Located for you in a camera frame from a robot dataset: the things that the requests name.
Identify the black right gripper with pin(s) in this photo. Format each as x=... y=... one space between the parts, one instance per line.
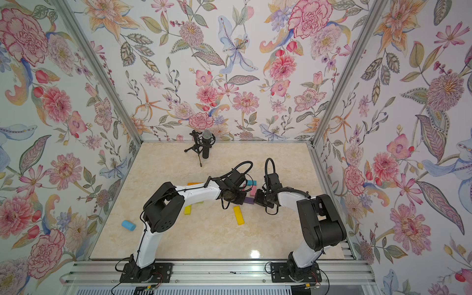
x=258 y=198

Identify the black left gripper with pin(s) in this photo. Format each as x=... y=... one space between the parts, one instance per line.
x=241 y=200

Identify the purple block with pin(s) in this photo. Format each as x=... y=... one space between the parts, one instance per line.
x=249 y=200

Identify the yellow long block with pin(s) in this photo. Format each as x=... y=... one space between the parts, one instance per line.
x=188 y=210

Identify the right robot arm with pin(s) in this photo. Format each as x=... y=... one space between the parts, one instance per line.
x=321 y=228

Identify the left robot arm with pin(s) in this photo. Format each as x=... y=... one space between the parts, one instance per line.
x=162 y=210

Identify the black microphone tripod stand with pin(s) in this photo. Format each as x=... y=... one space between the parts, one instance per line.
x=197 y=146

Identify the black mesh microphone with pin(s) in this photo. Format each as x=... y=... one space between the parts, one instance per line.
x=207 y=141

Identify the light blue block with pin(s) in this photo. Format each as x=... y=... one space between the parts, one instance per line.
x=128 y=225

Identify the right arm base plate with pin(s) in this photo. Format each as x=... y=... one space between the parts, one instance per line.
x=289 y=273

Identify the aluminium front rail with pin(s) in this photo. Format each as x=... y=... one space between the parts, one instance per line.
x=217 y=272

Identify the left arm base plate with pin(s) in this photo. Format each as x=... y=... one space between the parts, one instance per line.
x=154 y=273

